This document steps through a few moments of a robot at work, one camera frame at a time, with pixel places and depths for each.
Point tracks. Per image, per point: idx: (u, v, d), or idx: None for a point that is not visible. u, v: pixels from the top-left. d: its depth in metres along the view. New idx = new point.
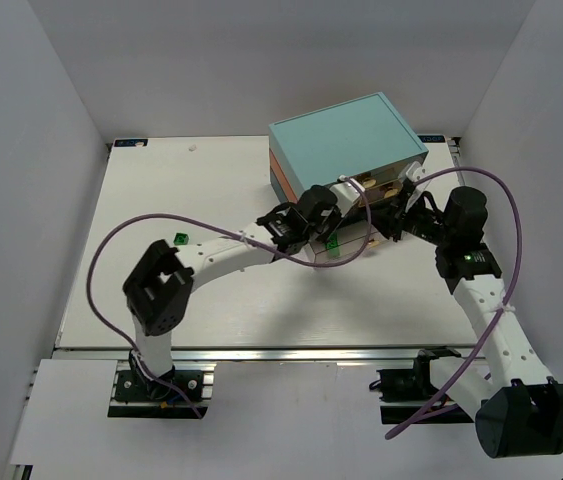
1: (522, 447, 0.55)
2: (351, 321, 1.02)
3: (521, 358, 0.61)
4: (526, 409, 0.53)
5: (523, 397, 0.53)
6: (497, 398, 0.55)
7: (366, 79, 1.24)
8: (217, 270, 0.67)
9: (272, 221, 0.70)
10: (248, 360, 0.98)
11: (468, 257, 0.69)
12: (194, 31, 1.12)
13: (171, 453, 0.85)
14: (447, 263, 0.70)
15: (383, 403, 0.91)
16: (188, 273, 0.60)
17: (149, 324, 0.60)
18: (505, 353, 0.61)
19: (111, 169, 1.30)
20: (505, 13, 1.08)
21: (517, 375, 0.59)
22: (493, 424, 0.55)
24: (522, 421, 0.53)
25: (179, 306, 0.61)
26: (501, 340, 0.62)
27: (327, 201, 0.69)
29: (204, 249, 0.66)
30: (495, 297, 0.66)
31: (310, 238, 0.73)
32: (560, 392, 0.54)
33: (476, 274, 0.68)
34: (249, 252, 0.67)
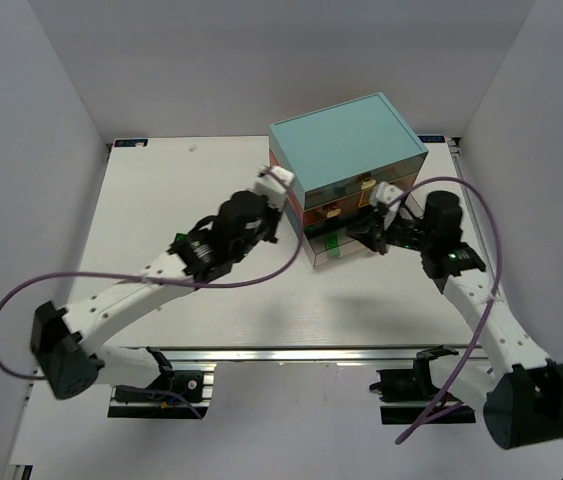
1: (535, 436, 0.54)
2: (351, 321, 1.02)
3: (518, 344, 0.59)
4: (530, 394, 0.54)
5: (526, 382, 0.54)
6: (503, 389, 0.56)
7: (366, 79, 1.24)
8: (120, 320, 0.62)
9: (190, 244, 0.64)
10: (247, 360, 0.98)
11: (453, 255, 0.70)
12: (194, 31, 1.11)
13: (171, 453, 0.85)
14: (433, 264, 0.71)
15: (384, 403, 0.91)
16: (73, 342, 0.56)
17: (56, 390, 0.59)
18: (502, 341, 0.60)
19: (111, 169, 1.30)
20: (505, 14, 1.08)
21: (518, 361, 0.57)
22: (504, 416, 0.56)
24: (528, 407, 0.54)
25: (80, 368, 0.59)
26: (498, 329, 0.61)
27: (247, 216, 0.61)
29: (97, 303, 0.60)
30: (483, 289, 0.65)
31: (238, 255, 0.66)
32: (562, 375, 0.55)
33: (462, 270, 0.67)
34: (158, 290, 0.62)
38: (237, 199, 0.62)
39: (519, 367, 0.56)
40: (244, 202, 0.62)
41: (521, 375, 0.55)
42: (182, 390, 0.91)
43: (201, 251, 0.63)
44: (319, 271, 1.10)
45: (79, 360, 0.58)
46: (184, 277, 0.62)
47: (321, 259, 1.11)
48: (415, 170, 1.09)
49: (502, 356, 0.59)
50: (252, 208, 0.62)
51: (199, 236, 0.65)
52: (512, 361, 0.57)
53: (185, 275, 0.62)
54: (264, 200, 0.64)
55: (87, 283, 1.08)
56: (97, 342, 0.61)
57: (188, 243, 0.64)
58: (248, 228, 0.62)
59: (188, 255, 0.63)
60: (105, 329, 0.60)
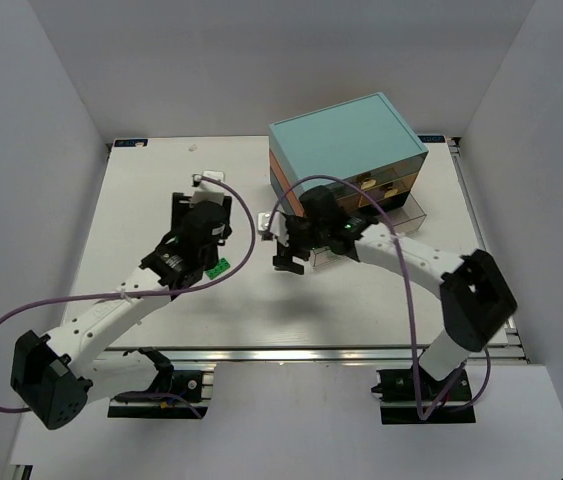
1: (494, 323, 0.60)
2: (350, 321, 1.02)
3: (435, 258, 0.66)
4: (464, 289, 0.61)
5: (457, 283, 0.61)
6: (447, 300, 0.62)
7: (366, 78, 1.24)
8: (105, 339, 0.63)
9: (159, 258, 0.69)
10: (246, 360, 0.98)
11: (348, 225, 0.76)
12: (194, 31, 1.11)
13: (171, 452, 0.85)
14: (339, 242, 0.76)
15: (384, 403, 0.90)
16: (62, 365, 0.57)
17: (46, 417, 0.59)
18: (423, 263, 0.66)
19: (111, 169, 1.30)
20: (506, 13, 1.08)
21: (442, 270, 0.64)
22: (462, 325, 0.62)
24: (472, 301, 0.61)
25: (71, 393, 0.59)
26: (415, 257, 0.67)
27: (213, 222, 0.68)
29: (79, 325, 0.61)
30: (386, 236, 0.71)
31: (205, 263, 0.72)
32: (479, 262, 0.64)
33: (362, 232, 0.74)
34: (137, 304, 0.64)
38: (199, 211, 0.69)
39: (446, 274, 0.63)
40: (207, 212, 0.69)
41: (452, 279, 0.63)
42: (182, 390, 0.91)
43: (172, 261, 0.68)
44: (319, 271, 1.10)
45: (69, 384, 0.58)
46: (160, 286, 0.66)
47: (321, 259, 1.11)
48: (416, 170, 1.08)
49: (430, 275, 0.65)
50: (215, 215, 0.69)
51: (166, 250, 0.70)
52: (439, 272, 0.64)
53: (162, 284, 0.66)
54: (219, 207, 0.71)
55: (87, 283, 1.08)
56: (84, 366, 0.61)
57: (158, 258, 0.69)
58: (213, 233, 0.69)
59: (161, 267, 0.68)
60: (91, 349, 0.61)
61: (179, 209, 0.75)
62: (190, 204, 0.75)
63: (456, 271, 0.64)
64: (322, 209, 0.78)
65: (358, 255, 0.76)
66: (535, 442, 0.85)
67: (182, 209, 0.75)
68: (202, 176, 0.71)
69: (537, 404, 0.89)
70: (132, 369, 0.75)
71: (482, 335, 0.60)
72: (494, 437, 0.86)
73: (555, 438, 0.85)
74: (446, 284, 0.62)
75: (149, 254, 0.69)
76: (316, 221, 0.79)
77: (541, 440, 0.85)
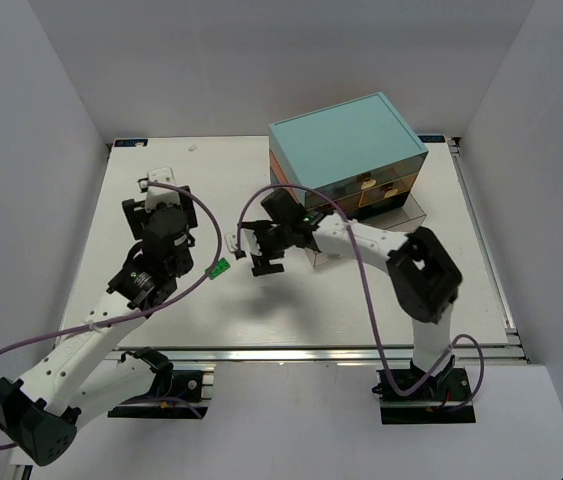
1: (443, 294, 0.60)
2: (350, 321, 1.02)
3: (383, 238, 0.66)
4: (409, 264, 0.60)
5: (402, 257, 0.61)
6: (396, 277, 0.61)
7: (366, 78, 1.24)
8: (82, 373, 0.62)
9: (125, 278, 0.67)
10: (246, 360, 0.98)
11: (307, 219, 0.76)
12: (194, 31, 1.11)
13: (171, 452, 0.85)
14: (300, 235, 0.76)
15: (383, 404, 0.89)
16: (38, 411, 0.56)
17: (36, 454, 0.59)
18: (372, 244, 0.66)
19: (111, 169, 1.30)
20: (505, 13, 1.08)
21: (388, 247, 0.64)
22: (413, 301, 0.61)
24: (419, 275, 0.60)
25: (55, 431, 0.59)
26: (366, 239, 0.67)
27: (172, 234, 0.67)
29: (52, 365, 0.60)
30: (339, 223, 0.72)
31: (175, 272, 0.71)
32: (422, 237, 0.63)
33: (318, 223, 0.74)
34: (108, 334, 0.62)
38: (157, 224, 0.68)
39: (392, 250, 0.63)
40: (165, 224, 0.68)
41: (397, 255, 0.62)
42: (182, 390, 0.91)
43: (141, 279, 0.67)
44: (319, 271, 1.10)
45: (51, 424, 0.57)
46: (130, 310, 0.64)
47: (320, 259, 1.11)
48: (416, 170, 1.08)
49: (380, 254, 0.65)
50: (174, 226, 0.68)
51: (132, 268, 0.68)
52: (386, 250, 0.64)
53: (131, 307, 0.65)
54: (179, 217, 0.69)
55: (86, 283, 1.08)
56: (64, 402, 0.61)
57: (125, 279, 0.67)
58: (176, 245, 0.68)
59: (130, 288, 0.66)
60: (68, 386, 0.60)
61: (136, 217, 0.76)
62: (146, 210, 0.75)
63: (402, 247, 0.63)
64: (282, 209, 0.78)
65: (320, 247, 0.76)
66: (535, 442, 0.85)
67: (141, 216, 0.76)
68: (146, 182, 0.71)
69: (537, 404, 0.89)
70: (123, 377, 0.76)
71: (432, 307, 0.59)
72: (494, 437, 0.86)
73: (555, 439, 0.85)
74: (391, 260, 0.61)
75: (115, 277, 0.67)
76: (277, 221, 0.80)
77: (541, 440, 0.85)
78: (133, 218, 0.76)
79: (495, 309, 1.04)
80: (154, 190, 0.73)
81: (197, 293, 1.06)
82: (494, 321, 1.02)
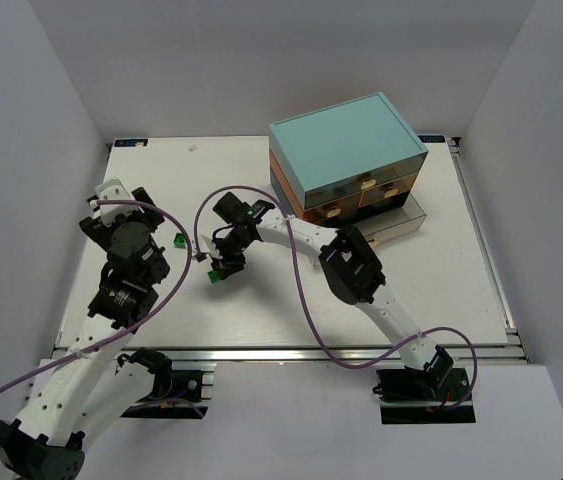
1: (365, 281, 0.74)
2: (350, 321, 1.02)
3: (316, 233, 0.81)
4: (335, 256, 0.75)
5: (329, 253, 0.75)
6: (326, 268, 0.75)
7: (366, 79, 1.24)
8: (78, 400, 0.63)
9: (105, 298, 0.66)
10: (248, 360, 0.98)
11: (249, 212, 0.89)
12: (194, 32, 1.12)
13: (171, 453, 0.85)
14: (245, 228, 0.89)
15: (384, 403, 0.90)
16: (41, 446, 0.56)
17: None
18: (307, 239, 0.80)
19: (111, 169, 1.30)
20: (505, 13, 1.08)
21: (323, 242, 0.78)
22: (342, 287, 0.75)
24: (343, 266, 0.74)
25: (62, 461, 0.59)
26: (302, 233, 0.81)
27: (138, 250, 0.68)
29: (47, 398, 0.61)
30: (278, 217, 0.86)
31: (151, 282, 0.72)
32: (347, 233, 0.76)
33: (262, 216, 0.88)
34: (97, 357, 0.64)
38: (120, 243, 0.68)
39: (323, 246, 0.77)
40: (129, 241, 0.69)
41: (326, 250, 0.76)
42: (182, 390, 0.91)
43: (121, 297, 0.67)
44: (318, 270, 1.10)
45: (56, 456, 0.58)
46: (115, 331, 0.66)
47: None
48: (416, 170, 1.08)
49: (313, 247, 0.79)
50: (137, 241, 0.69)
51: (109, 288, 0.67)
52: (319, 244, 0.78)
53: (116, 328, 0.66)
54: (139, 233, 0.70)
55: (87, 283, 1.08)
56: (67, 432, 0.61)
57: (104, 299, 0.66)
58: (145, 258, 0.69)
59: (113, 307, 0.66)
60: (68, 416, 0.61)
61: (97, 235, 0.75)
62: (105, 224, 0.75)
63: (331, 242, 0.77)
64: (228, 207, 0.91)
65: (262, 237, 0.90)
66: (535, 442, 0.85)
67: (101, 233, 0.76)
68: (96, 201, 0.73)
69: (537, 405, 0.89)
70: (115, 387, 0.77)
71: (356, 291, 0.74)
72: (494, 438, 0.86)
73: (555, 440, 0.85)
74: (322, 255, 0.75)
75: (94, 299, 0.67)
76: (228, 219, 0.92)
77: (542, 441, 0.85)
78: (96, 236, 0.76)
79: (495, 309, 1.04)
80: (106, 207, 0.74)
81: (197, 294, 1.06)
82: (493, 321, 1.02)
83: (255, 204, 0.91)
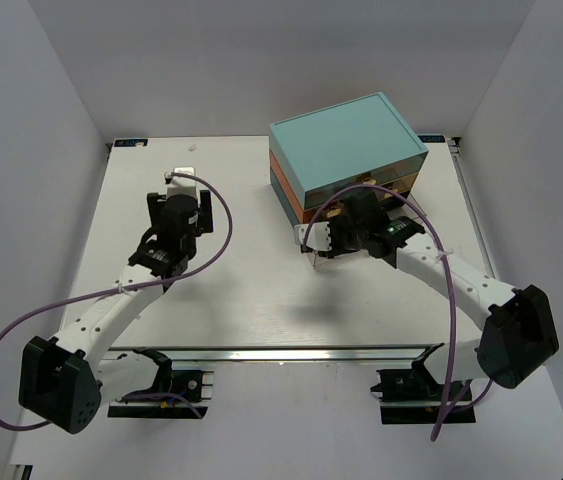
1: (532, 363, 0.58)
2: (351, 320, 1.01)
3: (483, 286, 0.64)
4: (512, 327, 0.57)
5: (507, 320, 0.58)
6: (490, 335, 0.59)
7: (366, 79, 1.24)
8: (110, 334, 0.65)
9: (145, 255, 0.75)
10: (246, 360, 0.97)
11: (391, 228, 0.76)
12: (194, 31, 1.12)
13: (171, 453, 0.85)
14: (377, 243, 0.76)
15: (384, 404, 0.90)
16: (79, 358, 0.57)
17: (68, 420, 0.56)
18: (469, 289, 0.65)
19: (111, 169, 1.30)
20: (505, 13, 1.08)
21: (492, 301, 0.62)
22: (498, 359, 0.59)
24: (517, 338, 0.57)
25: (89, 388, 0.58)
26: (464, 281, 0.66)
27: (188, 212, 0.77)
29: (85, 323, 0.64)
30: (431, 250, 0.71)
31: (188, 248, 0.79)
32: (530, 297, 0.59)
33: (406, 239, 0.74)
34: (136, 296, 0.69)
38: (171, 205, 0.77)
39: (495, 307, 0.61)
40: (180, 205, 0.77)
41: (498, 313, 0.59)
42: (182, 390, 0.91)
43: (159, 255, 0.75)
44: (319, 270, 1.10)
45: (89, 375, 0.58)
46: (154, 276, 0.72)
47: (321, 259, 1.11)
48: (416, 170, 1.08)
49: (476, 301, 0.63)
50: (187, 205, 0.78)
51: (149, 247, 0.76)
52: (488, 302, 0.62)
53: (154, 275, 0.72)
54: (189, 199, 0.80)
55: (87, 282, 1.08)
56: (93, 364, 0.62)
57: (144, 254, 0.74)
58: (189, 223, 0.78)
59: (150, 261, 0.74)
60: (101, 343, 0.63)
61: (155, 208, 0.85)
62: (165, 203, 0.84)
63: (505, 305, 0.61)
64: (361, 212, 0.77)
65: (398, 263, 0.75)
66: (535, 442, 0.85)
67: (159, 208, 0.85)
68: (170, 173, 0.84)
69: (537, 406, 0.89)
70: (134, 369, 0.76)
71: (517, 371, 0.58)
72: (494, 438, 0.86)
73: (556, 440, 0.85)
74: (493, 320, 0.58)
75: (136, 253, 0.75)
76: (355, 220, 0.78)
77: (542, 440, 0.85)
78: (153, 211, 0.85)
79: None
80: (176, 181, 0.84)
81: (197, 294, 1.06)
82: None
83: (396, 219, 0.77)
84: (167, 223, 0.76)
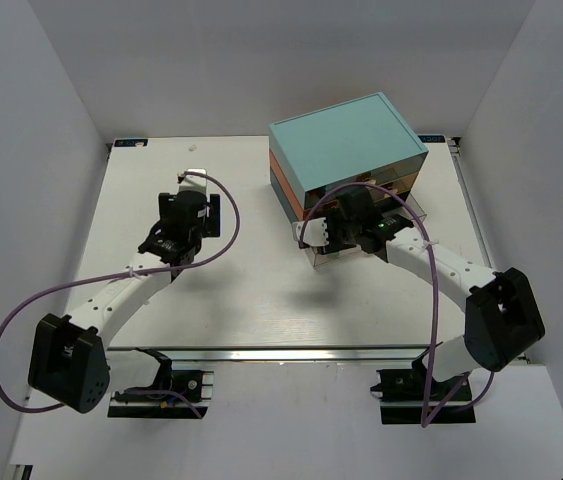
1: (516, 344, 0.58)
2: (350, 320, 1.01)
3: (466, 270, 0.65)
4: (493, 307, 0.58)
5: (489, 300, 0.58)
6: (472, 316, 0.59)
7: (366, 79, 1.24)
8: (121, 315, 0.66)
9: (154, 244, 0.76)
10: (251, 359, 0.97)
11: (382, 224, 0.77)
12: (194, 31, 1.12)
13: (171, 453, 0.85)
14: (369, 239, 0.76)
15: (384, 404, 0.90)
16: (92, 335, 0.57)
17: (76, 400, 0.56)
18: (452, 274, 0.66)
19: (110, 169, 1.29)
20: (504, 13, 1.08)
21: (472, 283, 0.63)
22: (482, 341, 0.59)
24: (498, 319, 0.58)
25: (99, 368, 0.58)
26: (446, 266, 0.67)
27: (196, 206, 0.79)
29: (98, 302, 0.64)
30: (418, 240, 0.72)
31: (195, 240, 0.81)
32: (511, 279, 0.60)
33: (395, 233, 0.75)
34: (147, 280, 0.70)
38: (181, 199, 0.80)
39: (475, 288, 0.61)
40: (189, 199, 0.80)
41: (479, 294, 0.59)
42: (182, 390, 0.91)
43: (167, 244, 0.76)
44: (319, 270, 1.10)
45: (100, 355, 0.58)
46: (163, 263, 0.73)
47: (321, 259, 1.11)
48: (416, 170, 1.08)
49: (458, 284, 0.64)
50: (195, 199, 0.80)
51: (158, 237, 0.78)
52: (468, 284, 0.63)
53: (164, 262, 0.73)
54: (200, 194, 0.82)
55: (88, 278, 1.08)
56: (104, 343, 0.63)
57: (153, 244, 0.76)
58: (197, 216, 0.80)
59: (158, 250, 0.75)
60: (111, 323, 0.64)
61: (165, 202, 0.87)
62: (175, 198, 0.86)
63: (485, 286, 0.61)
64: (354, 207, 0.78)
65: (389, 258, 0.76)
66: (535, 442, 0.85)
67: None
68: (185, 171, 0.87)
69: (536, 405, 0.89)
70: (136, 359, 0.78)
71: (500, 353, 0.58)
72: (494, 437, 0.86)
73: (556, 440, 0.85)
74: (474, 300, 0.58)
75: (144, 243, 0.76)
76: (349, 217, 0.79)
77: (542, 440, 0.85)
78: None
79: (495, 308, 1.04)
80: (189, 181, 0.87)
81: (197, 295, 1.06)
82: None
83: (387, 217, 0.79)
84: (177, 215, 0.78)
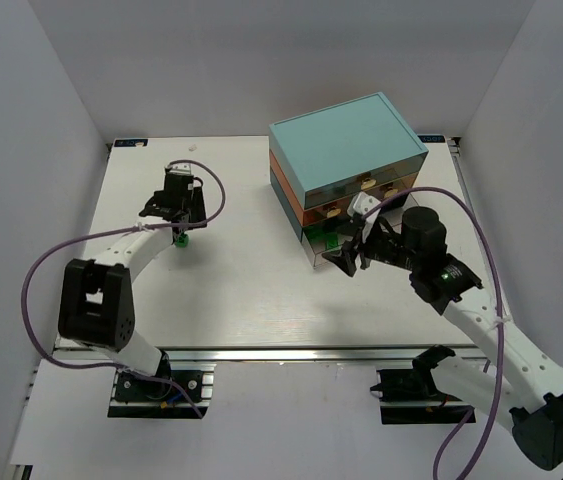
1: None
2: (350, 320, 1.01)
3: (540, 368, 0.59)
4: None
5: None
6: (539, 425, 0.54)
7: (366, 79, 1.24)
8: (136, 259, 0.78)
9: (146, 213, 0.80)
10: (249, 360, 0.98)
11: (445, 274, 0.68)
12: (194, 31, 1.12)
13: (171, 454, 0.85)
14: (425, 286, 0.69)
15: (384, 404, 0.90)
16: (119, 269, 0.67)
17: (111, 335, 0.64)
18: (524, 369, 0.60)
19: (110, 169, 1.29)
20: (504, 13, 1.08)
21: (547, 389, 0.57)
22: (537, 442, 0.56)
24: None
25: (127, 305, 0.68)
26: (518, 357, 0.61)
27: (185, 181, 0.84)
29: (118, 248, 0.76)
30: (488, 311, 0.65)
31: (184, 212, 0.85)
32: None
33: (460, 291, 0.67)
34: (156, 233, 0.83)
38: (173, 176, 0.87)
39: (550, 397, 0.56)
40: None
41: (554, 405, 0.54)
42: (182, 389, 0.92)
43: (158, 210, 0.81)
44: (318, 270, 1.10)
45: (127, 291, 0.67)
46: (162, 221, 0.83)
47: (321, 258, 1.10)
48: (416, 170, 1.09)
49: (529, 385, 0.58)
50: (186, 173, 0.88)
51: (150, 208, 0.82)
52: (543, 391, 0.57)
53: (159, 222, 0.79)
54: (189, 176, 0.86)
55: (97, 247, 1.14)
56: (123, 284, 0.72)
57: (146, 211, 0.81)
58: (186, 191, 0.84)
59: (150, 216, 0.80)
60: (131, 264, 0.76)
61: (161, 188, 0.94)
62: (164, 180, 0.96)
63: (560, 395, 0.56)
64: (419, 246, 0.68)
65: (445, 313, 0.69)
66: None
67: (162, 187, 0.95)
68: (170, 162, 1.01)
69: None
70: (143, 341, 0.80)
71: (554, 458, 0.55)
72: (494, 438, 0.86)
73: None
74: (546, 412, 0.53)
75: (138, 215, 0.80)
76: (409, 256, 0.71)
77: None
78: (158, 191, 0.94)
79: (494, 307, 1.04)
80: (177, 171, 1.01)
81: (196, 296, 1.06)
82: None
83: (451, 264, 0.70)
84: None
